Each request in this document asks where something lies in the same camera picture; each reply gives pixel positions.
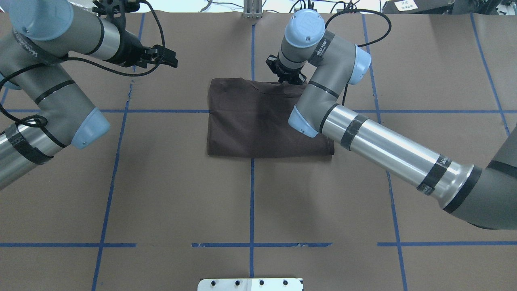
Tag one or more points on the aluminium frame post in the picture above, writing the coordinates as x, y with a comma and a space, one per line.
253, 9

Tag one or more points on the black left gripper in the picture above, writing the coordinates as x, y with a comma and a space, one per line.
130, 49

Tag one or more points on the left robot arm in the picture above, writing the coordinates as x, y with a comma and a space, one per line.
43, 34

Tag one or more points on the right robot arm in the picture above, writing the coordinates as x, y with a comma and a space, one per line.
311, 54

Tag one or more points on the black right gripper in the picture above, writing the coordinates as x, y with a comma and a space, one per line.
287, 74

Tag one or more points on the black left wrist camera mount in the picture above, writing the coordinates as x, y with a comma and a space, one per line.
115, 10

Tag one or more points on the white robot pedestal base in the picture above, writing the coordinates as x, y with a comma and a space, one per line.
251, 284

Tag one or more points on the dark brown t-shirt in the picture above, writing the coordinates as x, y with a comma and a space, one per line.
249, 119

